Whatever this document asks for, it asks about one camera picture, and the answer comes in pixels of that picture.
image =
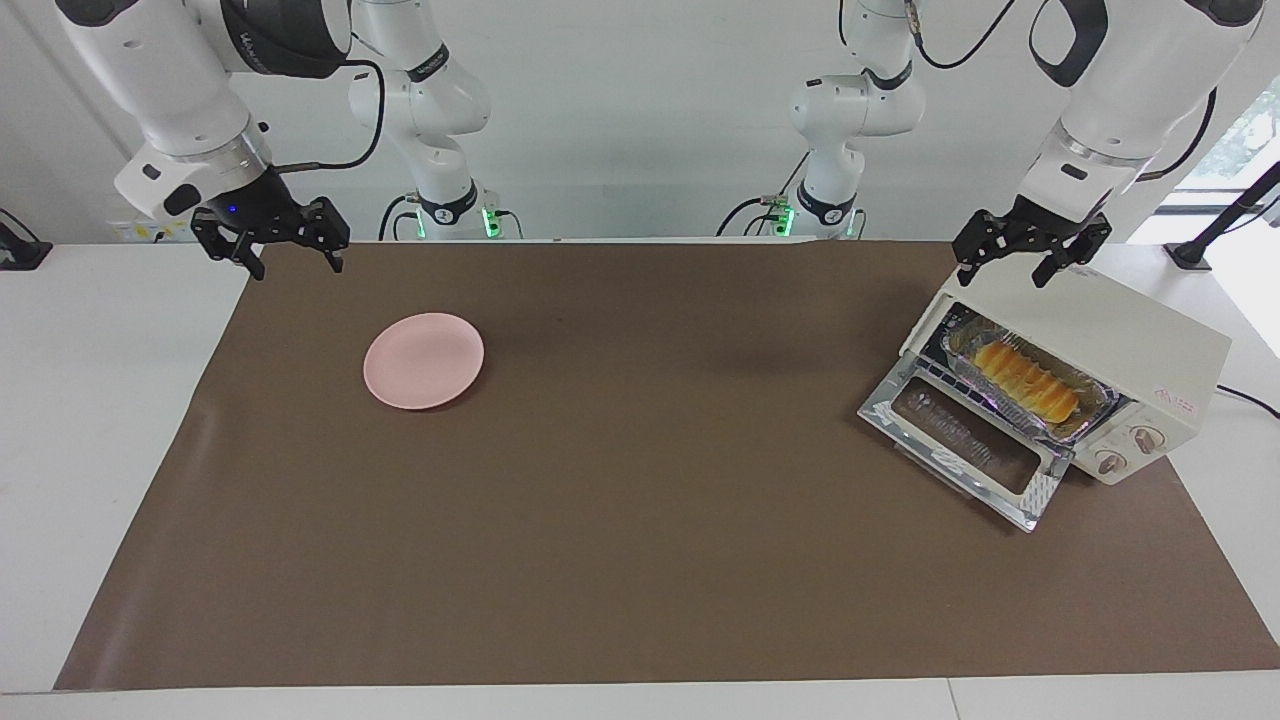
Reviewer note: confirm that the pink round plate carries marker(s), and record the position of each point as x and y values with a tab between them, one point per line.
423	360

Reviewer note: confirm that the black camera stand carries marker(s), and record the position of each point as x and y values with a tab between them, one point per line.
1225	218

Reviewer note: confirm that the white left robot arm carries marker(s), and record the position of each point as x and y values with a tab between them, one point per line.
1120	90

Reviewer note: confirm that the golden sliced bread loaf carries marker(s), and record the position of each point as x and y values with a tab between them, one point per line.
1025	380

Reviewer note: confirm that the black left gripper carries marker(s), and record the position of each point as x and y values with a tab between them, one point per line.
1040	222

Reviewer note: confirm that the aluminium foil tray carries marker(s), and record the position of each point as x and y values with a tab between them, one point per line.
958	338

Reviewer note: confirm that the window with greenery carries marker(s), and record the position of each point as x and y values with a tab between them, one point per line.
1245	140

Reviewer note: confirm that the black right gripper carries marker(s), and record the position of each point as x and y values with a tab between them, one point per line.
260	205

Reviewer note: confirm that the white power strip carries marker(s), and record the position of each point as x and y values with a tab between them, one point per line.
150	232

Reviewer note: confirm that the cream oven knob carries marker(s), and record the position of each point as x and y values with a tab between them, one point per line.
1112	461
1147	437

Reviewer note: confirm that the cream toaster oven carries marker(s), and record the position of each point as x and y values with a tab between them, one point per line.
1120	330

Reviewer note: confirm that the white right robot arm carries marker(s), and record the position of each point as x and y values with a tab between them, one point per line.
150	70

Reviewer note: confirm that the brown table mat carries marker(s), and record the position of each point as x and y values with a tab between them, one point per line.
640	500

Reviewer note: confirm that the glass oven door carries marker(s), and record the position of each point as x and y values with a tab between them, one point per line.
960	440

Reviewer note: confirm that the black table clamp mount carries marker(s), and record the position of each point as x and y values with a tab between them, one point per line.
20	255

